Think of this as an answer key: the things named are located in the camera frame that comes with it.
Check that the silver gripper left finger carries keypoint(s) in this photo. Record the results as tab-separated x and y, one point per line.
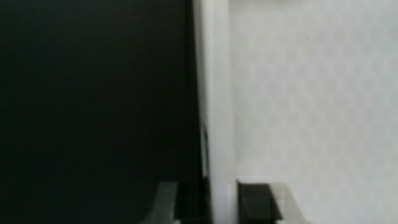
163	212

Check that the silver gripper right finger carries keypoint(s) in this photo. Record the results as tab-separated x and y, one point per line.
267	203

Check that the white desk top tray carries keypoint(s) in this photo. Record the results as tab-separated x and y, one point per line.
298	61

